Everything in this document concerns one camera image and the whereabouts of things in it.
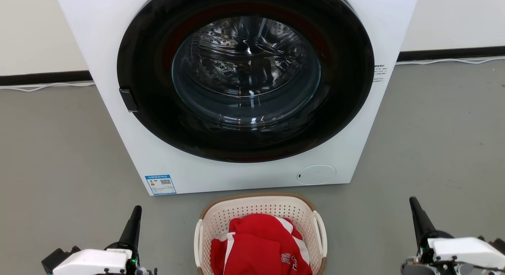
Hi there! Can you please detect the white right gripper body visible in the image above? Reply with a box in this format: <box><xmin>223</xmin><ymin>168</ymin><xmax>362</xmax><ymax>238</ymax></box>
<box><xmin>401</xmin><ymin>230</ymin><xmax>505</xmax><ymax>275</ymax></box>

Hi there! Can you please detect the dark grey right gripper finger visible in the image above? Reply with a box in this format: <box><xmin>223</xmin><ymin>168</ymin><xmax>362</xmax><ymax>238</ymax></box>
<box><xmin>409</xmin><ymin>196</ymin><xmax>438</xmax><ymax>240</ymax></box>

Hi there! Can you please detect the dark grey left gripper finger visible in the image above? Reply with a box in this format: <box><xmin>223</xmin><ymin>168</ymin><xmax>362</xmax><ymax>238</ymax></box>
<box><xmin>118</xmin><ymin>206</ymin><xmax>142</xmax><ymax>249</ymax></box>

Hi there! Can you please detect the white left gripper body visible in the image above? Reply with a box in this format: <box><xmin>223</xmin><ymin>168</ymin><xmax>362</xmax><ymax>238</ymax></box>
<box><xmin>52</xmin><ymin>242</ymin><xmax>158</xmax><ymax>275</ymax></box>

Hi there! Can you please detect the cream plastic laundry basket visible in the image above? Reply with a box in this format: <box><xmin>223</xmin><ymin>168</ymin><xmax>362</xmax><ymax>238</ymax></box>
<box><xmin>193</xmin><ymin>193</ymin><xmax>327</xmax><ymax>275</ymax></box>

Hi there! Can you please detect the blue energy label sticker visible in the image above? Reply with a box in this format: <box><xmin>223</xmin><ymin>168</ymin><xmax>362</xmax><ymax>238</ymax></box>
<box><xmin>144</xmin><ymin>174</ymin><xmax>177</xmax><ymax>195</ymax></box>

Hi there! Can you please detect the round white filter cover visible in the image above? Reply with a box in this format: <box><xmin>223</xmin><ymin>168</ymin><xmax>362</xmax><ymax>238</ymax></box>
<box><xmin>296</xmin><ymin>165</ymin><xmax>337</xmax><ymax>185</ymax></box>

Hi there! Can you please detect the round black washer door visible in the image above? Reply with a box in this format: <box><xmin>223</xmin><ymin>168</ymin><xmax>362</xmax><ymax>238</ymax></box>
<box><xmin>117</xmin><ymin>0</ymin><xmax>375</xmax><ymax>163</ymax></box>

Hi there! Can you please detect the red and white garment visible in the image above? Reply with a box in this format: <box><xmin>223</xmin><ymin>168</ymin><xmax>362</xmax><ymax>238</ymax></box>
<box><xmin>210</xmin><ymin>213</ymin><xmax>313</xmax><ymax>275</ymax></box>

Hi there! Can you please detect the small printed text sticker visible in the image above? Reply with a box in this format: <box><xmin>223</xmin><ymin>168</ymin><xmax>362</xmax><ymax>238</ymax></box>
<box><xmin>373</xmin><ymin>64</ymin><xmax>388</xmax><ymax>83</ymax></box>

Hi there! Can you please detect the black baseboard strip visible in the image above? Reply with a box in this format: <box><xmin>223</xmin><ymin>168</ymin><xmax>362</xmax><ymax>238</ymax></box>
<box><xmin>0</xmin><ymin>71</ymin><xmax>93</xmax><ymax>86</ymax></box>
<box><xmin>398</xmin><ymin>46</ymin><xmax>505</xmax><ymax>62</ymax></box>

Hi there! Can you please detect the white front-load washing machine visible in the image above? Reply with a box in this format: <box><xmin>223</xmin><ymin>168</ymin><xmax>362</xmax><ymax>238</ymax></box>
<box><xmin>54</xmin><ymin>0</ymin><xmax>421</xmax><ymax>196</ymax></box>

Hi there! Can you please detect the steel washer drum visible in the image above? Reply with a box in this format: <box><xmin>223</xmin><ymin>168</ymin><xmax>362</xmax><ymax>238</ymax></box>
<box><xmin>172</xmin><ymin>15</ymin><xmax>322</xmax><ymax>129</ymax></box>

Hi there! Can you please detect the black door latch handle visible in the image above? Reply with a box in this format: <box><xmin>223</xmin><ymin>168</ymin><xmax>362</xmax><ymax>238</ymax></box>
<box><xmin>119</xmin><ymin>88</ymin><xmax>139</xmax><ymax>113</ymax></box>

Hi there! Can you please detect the white floor cable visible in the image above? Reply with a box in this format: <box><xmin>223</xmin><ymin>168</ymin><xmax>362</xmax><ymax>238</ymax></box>
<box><xmin>0</xmin><ymin>82</ymin><xmax>95</xmax><ymax>92</ymax></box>
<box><xmin>396</xmin><ymin>56</ymin><xmax>505</xmax><ymax>65</ymax></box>

